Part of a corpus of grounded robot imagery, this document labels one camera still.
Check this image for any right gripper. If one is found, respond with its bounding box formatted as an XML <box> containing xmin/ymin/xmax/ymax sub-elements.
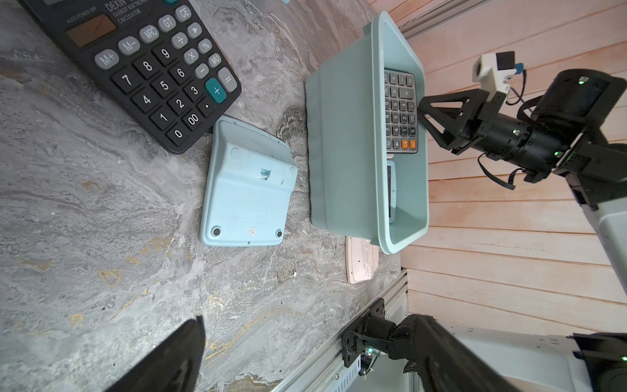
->
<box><xmin>417</xmin><ymin>88</ymin><xmax>583</xmax><ymax>184</ymax></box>

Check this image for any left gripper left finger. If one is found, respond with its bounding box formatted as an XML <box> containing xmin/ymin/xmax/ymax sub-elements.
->
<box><xmin>108</xmin><ymin>316</ymin><xmax>206</xmax><ymax>391</ymax></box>

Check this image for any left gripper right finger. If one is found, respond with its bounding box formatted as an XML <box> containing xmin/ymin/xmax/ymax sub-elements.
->
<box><xmin>406</xmin><ymin>315</ymin><xmax>517</xmax><ymax>392</ymax></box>

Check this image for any large black desk calculator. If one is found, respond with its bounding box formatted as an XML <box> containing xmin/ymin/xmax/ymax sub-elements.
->
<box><xmin>384</xmin><ymin>69</ymin><xmax>418</xmax><ymax>155</ymax></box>

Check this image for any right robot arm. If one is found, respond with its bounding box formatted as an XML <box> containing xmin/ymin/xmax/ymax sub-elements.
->
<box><xmin>405</xmin><ymin>70</ymin><xmax>626</xmax><ymax>391</ymax></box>

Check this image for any upturned pink calculator right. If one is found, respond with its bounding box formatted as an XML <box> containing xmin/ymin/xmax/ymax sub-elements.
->
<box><xmin>345</xmin><ymin>237</ymin><xmax>380</xmax><ymax>284</ymax></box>

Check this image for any upturned light blue calculator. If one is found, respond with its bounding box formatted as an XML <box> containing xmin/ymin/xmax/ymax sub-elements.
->
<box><xmin>199</xmin><ymin>115</ymin><xmax>298</xmax><ymax>248</ymax></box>

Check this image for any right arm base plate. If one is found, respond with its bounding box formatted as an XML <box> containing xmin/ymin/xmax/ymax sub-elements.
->
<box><xmin>341</xmin><ymin>297</ymin><xmax>410</xmax><ymax>377</ymax></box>

